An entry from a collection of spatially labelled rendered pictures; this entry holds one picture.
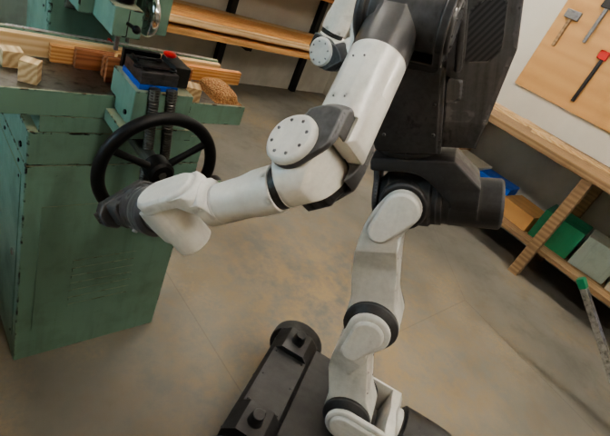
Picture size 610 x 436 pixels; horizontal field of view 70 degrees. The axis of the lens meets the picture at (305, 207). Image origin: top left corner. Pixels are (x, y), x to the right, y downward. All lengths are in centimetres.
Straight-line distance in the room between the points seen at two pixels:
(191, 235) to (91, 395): 95
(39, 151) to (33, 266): 36
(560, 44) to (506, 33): 314
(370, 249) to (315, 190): 45
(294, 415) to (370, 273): 59
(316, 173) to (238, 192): 12
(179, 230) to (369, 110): 35
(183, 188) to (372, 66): 32
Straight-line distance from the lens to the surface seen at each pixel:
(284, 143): 58
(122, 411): 157
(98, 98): 112
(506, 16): 88
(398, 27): 69
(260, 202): 61
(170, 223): 72
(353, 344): 117
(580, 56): 395
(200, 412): 161
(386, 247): 102
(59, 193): 124
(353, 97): 61
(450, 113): 89
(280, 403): 147
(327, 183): 61
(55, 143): 116
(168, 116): 97
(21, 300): 147
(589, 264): 351
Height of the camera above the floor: 135
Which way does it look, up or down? 29 degrees down
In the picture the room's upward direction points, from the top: 25 degrees clockwise
